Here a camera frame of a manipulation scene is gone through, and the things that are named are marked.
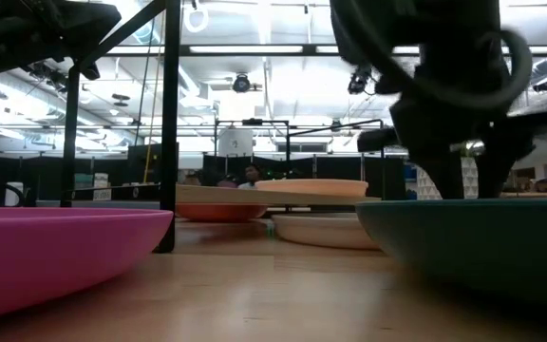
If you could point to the green plate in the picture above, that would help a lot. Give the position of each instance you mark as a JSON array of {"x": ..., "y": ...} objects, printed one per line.
[{"x": 468, "y": 247}]

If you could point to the person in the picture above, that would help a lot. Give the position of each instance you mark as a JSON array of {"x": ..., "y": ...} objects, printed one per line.
[
  {"x": 228, "y": 181},
  {"x": 252, "y": 176}
]

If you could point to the peach plate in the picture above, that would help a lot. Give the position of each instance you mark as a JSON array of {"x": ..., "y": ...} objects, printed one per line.
[{"x": 311, "y": 187}]

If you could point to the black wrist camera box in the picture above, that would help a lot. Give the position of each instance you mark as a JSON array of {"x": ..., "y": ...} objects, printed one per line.
[{"x": 378, "y": 140}]

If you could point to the white cup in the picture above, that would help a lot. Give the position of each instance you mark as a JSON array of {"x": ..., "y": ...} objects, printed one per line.
[{"x": 14, "y": 194}]

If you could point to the black hanging camera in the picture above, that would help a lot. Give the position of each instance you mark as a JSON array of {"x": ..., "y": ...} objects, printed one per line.
[{"x": 359, "y": 81}]

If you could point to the ceiling light strip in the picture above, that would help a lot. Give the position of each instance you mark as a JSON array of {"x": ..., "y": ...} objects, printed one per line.
[{"x": 245, "y": 49}]

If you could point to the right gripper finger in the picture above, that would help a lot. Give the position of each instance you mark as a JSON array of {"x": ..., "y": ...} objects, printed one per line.
[
  {"x": 494, "y": 176},
  {"x": 444, "y": 178}
]

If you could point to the orange bowl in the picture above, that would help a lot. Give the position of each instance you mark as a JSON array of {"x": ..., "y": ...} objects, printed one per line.
[{"x": 219, "y": 212}]

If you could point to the cream plate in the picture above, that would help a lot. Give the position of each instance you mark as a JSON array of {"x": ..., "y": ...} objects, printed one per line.
[{"x": 321, "y": 230}]

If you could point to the pink plate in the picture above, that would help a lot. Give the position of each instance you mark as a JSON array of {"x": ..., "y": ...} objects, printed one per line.
[{"x": 41, "y": 256}]

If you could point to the black background rig frame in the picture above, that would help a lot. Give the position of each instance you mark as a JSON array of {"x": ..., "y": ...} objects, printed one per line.
[{"x": 288, "y": 142}]

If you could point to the black ceiling spotlight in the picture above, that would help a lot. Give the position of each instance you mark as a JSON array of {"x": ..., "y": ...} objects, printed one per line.
[{"x": 241, "y": 83}]

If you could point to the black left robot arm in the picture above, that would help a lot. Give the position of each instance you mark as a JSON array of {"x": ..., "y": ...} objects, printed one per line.
[{"x": 26, "y": 33}]

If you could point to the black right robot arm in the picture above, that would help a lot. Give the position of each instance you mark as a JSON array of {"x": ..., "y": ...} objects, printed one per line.
[{"x": 444, "y": 38}]

